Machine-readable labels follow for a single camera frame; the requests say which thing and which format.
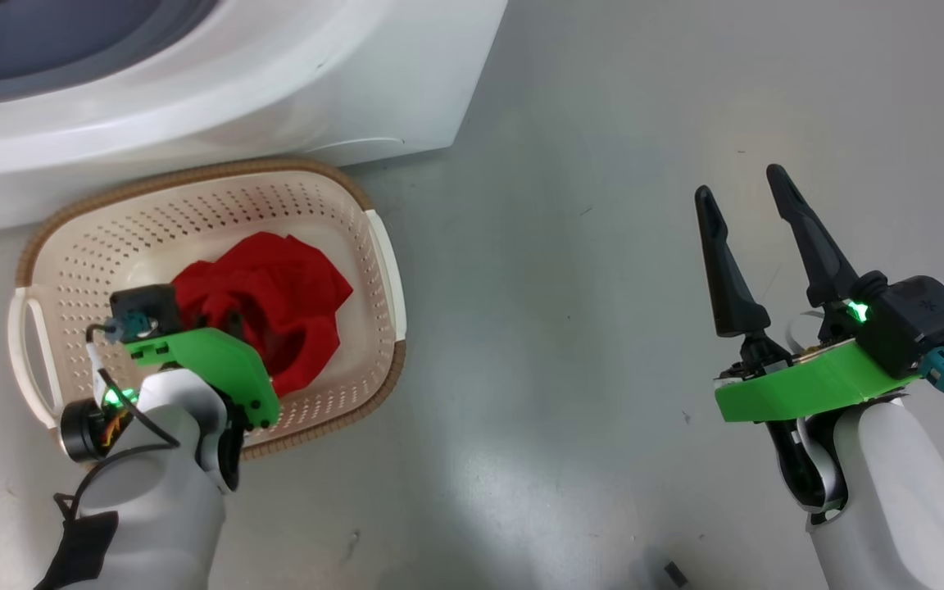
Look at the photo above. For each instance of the white washing machine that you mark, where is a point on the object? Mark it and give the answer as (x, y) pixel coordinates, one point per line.
(275, 74)

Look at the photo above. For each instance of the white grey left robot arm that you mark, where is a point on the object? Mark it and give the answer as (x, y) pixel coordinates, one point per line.
(152, 508)

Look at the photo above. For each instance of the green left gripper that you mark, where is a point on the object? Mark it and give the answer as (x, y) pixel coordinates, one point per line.
(226, 369)

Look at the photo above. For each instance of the small black floor object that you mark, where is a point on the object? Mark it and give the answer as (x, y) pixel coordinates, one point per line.
(675, 574)

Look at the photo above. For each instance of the cream perforated laundry basket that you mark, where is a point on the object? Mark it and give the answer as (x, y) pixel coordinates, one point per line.
(275, 205)

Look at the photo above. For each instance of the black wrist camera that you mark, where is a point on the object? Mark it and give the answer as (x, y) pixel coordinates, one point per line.
(923, 319)
(148, 305)

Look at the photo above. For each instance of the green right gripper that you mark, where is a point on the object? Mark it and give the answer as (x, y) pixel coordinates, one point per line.
(808, 385)

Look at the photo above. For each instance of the round washer filter cover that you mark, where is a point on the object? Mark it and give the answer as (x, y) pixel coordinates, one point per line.
(357, 152)

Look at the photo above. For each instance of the teal left camera connector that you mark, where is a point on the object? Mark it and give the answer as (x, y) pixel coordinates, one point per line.
(132, 329)

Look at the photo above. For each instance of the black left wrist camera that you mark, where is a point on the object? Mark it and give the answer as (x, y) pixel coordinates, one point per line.
(148, 305)

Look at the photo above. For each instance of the grey blue door gasket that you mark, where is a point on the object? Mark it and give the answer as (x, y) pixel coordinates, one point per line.
(29, 41)

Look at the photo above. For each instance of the red garment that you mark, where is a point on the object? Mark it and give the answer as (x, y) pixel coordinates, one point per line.
(292, 287)

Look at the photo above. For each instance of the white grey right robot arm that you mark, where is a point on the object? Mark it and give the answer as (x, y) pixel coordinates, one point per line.
(890, 492)

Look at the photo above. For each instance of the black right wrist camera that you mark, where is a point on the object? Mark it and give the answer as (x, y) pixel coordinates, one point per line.
(923, 319)

